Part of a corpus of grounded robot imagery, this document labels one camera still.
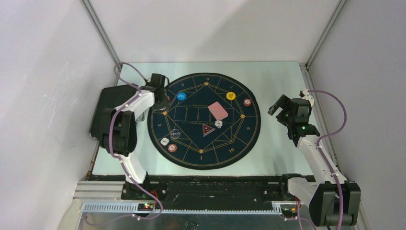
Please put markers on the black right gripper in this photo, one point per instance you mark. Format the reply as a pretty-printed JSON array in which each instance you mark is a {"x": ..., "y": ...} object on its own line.
[{"x": 284, "y": 102}]

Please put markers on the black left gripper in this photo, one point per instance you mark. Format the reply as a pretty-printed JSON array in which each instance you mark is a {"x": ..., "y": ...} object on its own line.
[{"x": 164, "y": 104}]

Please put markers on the blue small blind button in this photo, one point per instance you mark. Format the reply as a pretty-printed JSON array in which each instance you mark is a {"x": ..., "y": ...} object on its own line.
[{"x": 181, "y": 96}]

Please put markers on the red poker chip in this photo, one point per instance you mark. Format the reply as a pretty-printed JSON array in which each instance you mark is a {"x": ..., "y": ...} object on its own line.
[
  {"x": 172, "y": 147},
  {"x": 247, "y": 102}
]

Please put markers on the white poker chip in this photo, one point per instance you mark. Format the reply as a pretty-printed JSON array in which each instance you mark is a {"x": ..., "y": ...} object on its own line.
[{"x": 164, "y": 141}]

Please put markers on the yellow big blind button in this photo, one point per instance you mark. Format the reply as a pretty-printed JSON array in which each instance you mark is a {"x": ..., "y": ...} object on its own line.
[{"x": 230, "y": 96}]

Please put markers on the red playing card deck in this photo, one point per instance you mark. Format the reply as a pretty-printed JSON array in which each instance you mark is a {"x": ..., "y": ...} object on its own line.
[{"x": 218, "y": 111}]

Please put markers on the white dealer button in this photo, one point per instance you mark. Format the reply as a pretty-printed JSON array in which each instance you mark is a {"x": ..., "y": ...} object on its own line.
[{"x": 218, "y": 123}]

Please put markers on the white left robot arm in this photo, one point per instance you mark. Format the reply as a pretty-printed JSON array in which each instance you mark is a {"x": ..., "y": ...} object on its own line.
[{"x": 115, "y": 122}]

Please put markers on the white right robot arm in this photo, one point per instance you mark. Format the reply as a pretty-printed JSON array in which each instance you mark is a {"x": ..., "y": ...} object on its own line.
[{"x": 332, "y": 200}]

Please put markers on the clear round button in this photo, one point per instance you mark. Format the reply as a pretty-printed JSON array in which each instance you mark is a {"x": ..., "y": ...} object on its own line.
[{"x": 175, "y": 133}]

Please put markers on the black carrying case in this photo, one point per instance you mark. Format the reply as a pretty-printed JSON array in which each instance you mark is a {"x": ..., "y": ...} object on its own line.
[{"x": 110, "y": 97}]

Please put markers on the round dark poker mat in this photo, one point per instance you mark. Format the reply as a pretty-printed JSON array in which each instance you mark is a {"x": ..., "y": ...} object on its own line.
[{"x": 221, "y": 148}]

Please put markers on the red triangular marker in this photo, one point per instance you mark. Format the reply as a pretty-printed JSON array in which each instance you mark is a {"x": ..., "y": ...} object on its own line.
[{"x": 207, "y": 129}]

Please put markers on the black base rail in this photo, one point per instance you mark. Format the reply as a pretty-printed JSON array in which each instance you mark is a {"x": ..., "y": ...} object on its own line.
[{"x": 209, "y": 193}]

